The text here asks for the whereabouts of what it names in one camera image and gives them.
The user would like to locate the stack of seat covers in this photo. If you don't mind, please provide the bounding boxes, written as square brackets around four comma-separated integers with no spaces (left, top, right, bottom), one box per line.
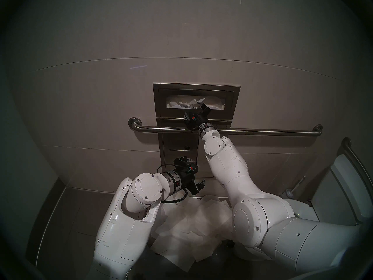
[167,96,225,111]

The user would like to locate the white toilet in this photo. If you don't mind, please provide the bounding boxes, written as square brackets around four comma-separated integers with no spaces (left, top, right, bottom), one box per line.
[284,154,373,227]

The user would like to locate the white toilet brush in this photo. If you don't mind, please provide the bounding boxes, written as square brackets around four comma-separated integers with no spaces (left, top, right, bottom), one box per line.
[284,175,306,197]

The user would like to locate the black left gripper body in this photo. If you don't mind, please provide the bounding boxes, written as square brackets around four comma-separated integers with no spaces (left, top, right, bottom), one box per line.
[174,163,199,196]

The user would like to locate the stainless steel wall dispenser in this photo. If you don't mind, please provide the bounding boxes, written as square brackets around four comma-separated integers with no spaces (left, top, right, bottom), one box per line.
[153,83,241,181]

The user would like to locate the short steel grab bar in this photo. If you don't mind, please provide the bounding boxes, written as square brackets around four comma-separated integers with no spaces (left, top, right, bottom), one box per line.
[341,137,373,192]

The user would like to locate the long steel grab bar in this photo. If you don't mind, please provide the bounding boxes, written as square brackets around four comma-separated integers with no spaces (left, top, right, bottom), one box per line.
[129,117,323,137]

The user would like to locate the white toilet seat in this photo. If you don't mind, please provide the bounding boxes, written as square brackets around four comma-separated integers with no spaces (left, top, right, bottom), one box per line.
[284,199,318,222]

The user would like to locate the pile of paper seat covers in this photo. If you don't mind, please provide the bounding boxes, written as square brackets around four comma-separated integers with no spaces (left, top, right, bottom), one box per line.
[150,195,233,272]

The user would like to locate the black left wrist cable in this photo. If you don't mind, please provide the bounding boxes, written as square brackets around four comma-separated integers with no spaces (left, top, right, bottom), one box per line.
[157,164,187,204]

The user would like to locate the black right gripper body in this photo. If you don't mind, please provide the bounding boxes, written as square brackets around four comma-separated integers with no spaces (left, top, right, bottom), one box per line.
[188,110,209,132]

